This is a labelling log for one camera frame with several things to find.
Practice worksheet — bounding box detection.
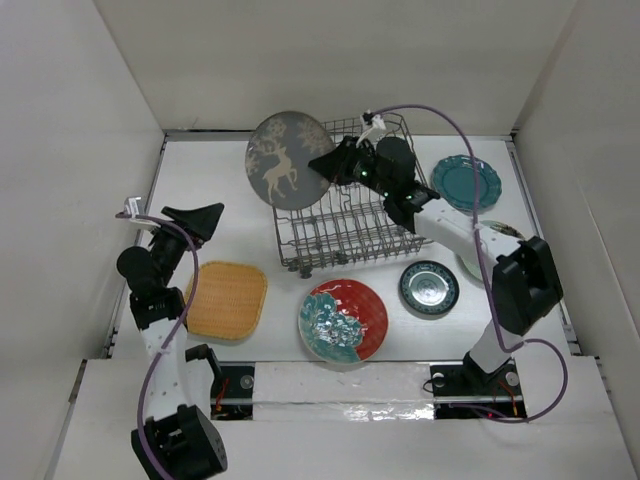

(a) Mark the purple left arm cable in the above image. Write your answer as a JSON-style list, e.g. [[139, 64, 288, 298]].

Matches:
[[115, 212, 201, 480]]

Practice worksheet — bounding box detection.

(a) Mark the dark teal scalloped plate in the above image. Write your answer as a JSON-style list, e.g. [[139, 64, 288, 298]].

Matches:
[[431, 155, 502, 212]]

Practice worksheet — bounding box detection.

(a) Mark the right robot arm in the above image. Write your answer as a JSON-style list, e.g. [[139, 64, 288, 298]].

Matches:
[[308, 137, 564, 393]]

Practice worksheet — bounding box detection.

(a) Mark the small blue patterned plate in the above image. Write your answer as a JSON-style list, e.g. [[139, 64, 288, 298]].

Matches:
[[398, 260, 460, 317]]

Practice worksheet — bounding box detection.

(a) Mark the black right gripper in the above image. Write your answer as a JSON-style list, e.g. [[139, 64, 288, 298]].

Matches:
[[309, 135, 393, 199]]

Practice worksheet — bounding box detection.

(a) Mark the grey wire dish rack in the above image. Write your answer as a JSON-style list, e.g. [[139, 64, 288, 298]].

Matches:
[[266, 111, 428, 279]]

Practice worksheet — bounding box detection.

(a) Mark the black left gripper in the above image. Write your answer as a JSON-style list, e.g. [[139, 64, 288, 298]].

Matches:
[[147, 203, 222, 285]]

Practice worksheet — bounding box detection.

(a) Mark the red and teal floral plate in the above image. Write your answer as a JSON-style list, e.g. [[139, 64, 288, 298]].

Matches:
[[297, 279, 389, 366]]

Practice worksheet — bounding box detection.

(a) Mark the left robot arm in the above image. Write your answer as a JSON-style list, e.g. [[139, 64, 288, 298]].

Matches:
[[116, 197, 228, 479]]

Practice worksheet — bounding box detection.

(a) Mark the grey reindeer plate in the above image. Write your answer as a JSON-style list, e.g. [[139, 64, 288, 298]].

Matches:
[[245, 111, 335, 211]]

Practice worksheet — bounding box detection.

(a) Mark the woven bamboo tray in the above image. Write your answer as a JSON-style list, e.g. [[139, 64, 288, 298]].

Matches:
[[186, 261, 268, 341]]

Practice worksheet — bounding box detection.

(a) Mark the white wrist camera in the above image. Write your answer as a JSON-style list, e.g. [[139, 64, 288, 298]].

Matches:
[[123, 196, 142, 218], [357, 110, 387, 145]]

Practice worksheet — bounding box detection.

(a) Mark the light green flower plate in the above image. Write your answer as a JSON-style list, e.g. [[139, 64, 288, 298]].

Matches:
[[456, 220, 525, 281]]

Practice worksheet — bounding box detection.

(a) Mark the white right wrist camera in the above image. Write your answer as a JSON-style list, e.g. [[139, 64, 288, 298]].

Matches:
[[357, 110, 387, 145]]

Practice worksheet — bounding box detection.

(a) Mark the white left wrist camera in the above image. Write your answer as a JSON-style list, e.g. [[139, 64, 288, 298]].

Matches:
[[123, 196, 142, 218]]

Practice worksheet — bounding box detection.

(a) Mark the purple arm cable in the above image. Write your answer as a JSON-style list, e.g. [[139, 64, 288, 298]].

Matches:
[[372, 103, 570, 424], [115, 212, 201, 480]]

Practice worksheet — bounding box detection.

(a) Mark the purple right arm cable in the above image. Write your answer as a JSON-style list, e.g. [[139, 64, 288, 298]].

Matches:
[[372, 103, 570, 424]]

